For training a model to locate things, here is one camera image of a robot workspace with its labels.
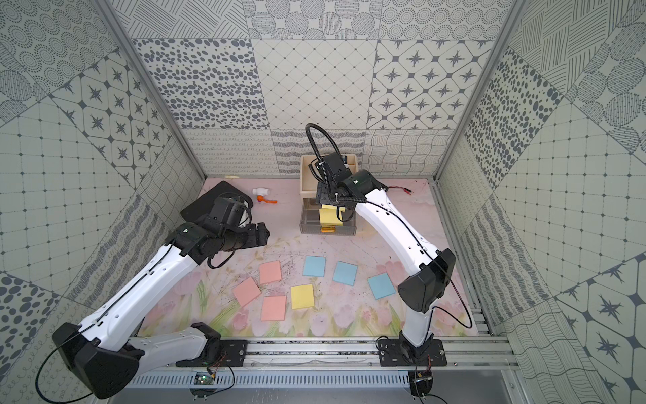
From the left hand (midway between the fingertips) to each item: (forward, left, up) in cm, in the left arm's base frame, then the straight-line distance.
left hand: (264, 235), depth 75 cm
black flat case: (+25, +36, -17) cm, 47 cm away
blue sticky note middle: (-1, -26, -23) cm, 34 cm away
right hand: (+12, -21, +4) cm, 25 cm away
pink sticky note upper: (-2, +2, -22) cm, 22 cm away
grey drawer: (+10, -13, -6) cm, 18 cm away
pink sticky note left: (-9, +9, -23) cm, 26 cm away
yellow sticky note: (-10, -10, -22) cm, 27 cm away
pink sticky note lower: (-14, -1, -23) cm, 27 cm away
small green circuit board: (-34, +16, -24) cm, 44 cm away
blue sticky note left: (+2, -14, -23) cm, 27 cm away
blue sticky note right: (-5, -38, -24) cm, 45 cm away
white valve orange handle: (+34, +13, -18) cm, 41 cm away
